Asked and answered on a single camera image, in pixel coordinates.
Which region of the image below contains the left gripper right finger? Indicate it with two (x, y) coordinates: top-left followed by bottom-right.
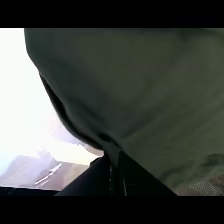
(117, 150), (178, 197)

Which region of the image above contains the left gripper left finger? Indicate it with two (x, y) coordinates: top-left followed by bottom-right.
(55, 153), (113, 197)

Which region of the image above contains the dark green garment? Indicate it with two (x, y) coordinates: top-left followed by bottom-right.
(23, 27), (224, 197)

